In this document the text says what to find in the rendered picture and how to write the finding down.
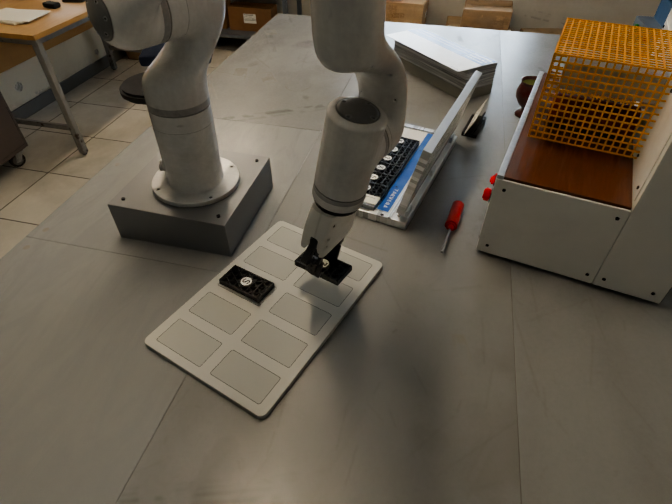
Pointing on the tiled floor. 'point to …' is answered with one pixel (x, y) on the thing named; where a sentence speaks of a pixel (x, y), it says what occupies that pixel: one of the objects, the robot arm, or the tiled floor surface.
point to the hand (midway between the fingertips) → (323, 258)
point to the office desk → (26, 37)
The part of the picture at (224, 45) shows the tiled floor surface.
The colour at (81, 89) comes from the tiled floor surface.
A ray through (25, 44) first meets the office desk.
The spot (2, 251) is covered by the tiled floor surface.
